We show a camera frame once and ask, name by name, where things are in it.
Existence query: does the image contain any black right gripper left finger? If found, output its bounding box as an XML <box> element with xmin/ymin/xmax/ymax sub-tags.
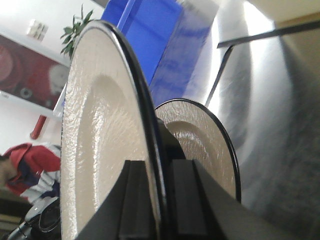
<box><xmin>76</xmin><ymin>160</ymin><xmax>153</xmax><ymax>240</ymax></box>

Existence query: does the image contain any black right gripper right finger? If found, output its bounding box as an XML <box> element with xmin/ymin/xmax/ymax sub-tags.
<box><xmin>172</xmin><ymin>159</ymin><xmax>290</xmax><ymax>240</ymax></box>

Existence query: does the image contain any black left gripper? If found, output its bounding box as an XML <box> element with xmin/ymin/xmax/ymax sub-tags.
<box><xmin>157</xmin><ymin>119</ymin><xmax>186</xmax><ymax>165</ymax></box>

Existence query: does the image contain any beige plate black rim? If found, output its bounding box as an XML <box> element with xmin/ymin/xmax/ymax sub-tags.
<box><xmin>155</xmin><ymin>98</ymin><xmax>242</xmax><ymax>202</ymax></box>
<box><xmin>60</xmin><ymin>20</ymin><xmax>168</xmax><ymax>240</ymax></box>

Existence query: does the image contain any person in red jacket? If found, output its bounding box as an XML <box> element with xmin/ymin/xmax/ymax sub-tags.
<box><xmin>0</xmin><ymin>142</ymin><xmax>61</xmax><ymax>205</ymax></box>

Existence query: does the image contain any large blue plastic crate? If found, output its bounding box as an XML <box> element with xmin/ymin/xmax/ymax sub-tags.
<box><xmin>101</xmin><ymin>0</ymin><xmax>220</xmax><ymax>105</ymax></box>

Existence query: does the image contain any green potted plant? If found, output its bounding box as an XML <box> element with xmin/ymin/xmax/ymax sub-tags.
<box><xmin>60</xmin><ymin>5</ymin><xmax>94</xmax><ymax>59</ymax></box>

